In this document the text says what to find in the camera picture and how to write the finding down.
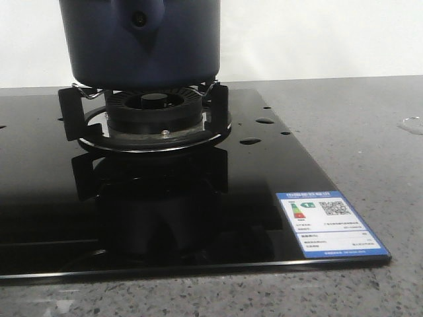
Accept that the silver wire pot ring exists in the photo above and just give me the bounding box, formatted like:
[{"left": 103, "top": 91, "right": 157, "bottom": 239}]
[{"left": 71, "top": 79, "right": 220, "bottom": 100}]

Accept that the blue energy efficiency label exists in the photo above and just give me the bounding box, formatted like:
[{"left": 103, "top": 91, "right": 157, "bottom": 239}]
[{"left": 276, "top": 191, "right": 389, "bottom": 258}]

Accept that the black metal pot support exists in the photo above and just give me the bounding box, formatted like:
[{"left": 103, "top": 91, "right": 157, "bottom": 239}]
[{"left": 58, "top": 81, "right": 231, "bottom": 153}]

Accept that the black round gas burner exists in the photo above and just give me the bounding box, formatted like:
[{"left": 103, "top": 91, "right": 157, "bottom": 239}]
[{"left": 106, "top": 88, "right": 202, "bottom": 134}]

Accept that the dark blue cooking pot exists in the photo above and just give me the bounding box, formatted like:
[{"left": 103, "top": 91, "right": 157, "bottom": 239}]
[{"left": 59, "top": 0, "right": 221, "bottom": 90}]

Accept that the black glass gas stove top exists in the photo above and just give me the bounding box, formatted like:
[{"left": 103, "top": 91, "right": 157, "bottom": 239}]
[{"left": 1, "top": 90, "right": 391, "bottom": 284}]

